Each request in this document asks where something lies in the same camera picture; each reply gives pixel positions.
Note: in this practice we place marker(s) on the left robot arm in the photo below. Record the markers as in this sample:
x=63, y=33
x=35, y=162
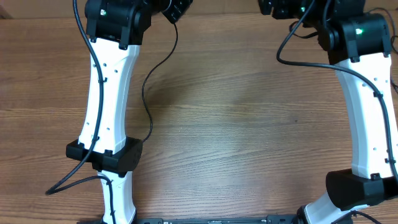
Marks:
x=115, y=30

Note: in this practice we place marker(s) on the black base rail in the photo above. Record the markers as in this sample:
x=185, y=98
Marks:
x=269, y=219

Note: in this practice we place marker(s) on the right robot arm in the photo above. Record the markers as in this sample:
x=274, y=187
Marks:
x=359, y=48

